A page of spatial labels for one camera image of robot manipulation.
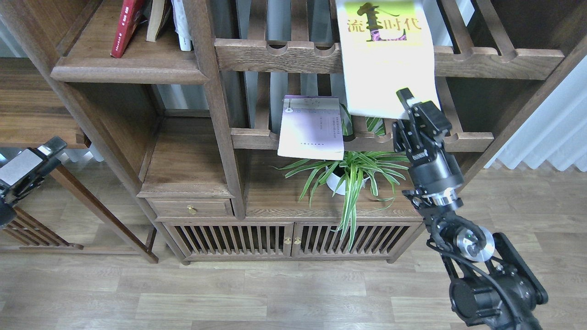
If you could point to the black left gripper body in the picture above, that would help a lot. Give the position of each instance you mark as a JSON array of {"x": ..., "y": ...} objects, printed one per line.
[{"x": 11, "y": 196}]

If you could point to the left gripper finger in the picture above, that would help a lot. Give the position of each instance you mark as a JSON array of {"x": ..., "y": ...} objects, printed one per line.
[{"x": 32, "y": 163}]

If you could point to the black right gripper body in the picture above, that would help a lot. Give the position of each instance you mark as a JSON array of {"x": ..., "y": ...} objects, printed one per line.
[{"x": 434, "y": 172}]

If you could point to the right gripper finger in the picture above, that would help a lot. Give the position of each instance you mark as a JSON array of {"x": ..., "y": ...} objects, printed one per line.
[{"x": 408, "y": 101}]

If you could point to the yellow cover book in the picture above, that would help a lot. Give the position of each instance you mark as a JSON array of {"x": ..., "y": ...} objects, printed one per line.
[{"x": 386, "y": 45}]

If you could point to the red cover book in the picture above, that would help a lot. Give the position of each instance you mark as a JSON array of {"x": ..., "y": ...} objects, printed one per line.
[{"x": 130, "y": 15}]

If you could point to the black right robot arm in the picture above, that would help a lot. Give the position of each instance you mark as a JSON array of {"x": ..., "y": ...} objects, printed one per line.
[{"x": 490, "y": 283}]

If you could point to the wooden side shelf unit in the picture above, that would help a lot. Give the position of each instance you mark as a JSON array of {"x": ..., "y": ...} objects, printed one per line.
[{"x": 31, "y": 114}]

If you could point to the green spider plant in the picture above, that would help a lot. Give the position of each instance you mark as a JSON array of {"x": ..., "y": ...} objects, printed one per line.
[{"x": 363, "y": 165}]

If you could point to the white plant pot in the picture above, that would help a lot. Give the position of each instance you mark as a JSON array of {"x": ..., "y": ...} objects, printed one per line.
[{"x": 334, "y": 178}]

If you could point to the pale purple white book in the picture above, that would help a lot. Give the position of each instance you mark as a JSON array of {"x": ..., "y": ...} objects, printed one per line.
[{"x": 311, "y": 128}]

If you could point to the white curtain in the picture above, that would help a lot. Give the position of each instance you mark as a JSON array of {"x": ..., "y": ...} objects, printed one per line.
[{"x": 556, "y": 132}]

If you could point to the small wooden drawer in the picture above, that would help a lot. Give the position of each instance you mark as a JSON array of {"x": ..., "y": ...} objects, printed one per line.
[{"x": 191, "y": 207}]

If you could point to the dark wooden bookshelf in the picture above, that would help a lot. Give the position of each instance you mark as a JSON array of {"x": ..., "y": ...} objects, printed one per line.
[{"x": 197, "y": 124}]

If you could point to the upright tan book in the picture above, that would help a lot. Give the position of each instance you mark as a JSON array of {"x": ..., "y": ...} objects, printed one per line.
[{"x": 159, "y": 12}]

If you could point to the upright white book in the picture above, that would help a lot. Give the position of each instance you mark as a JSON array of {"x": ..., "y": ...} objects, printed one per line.
[{"x": 181, "y": 25}]

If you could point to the left slatted cabinet door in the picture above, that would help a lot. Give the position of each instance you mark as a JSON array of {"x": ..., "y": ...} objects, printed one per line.
[{"x": 232, "y": 240}]

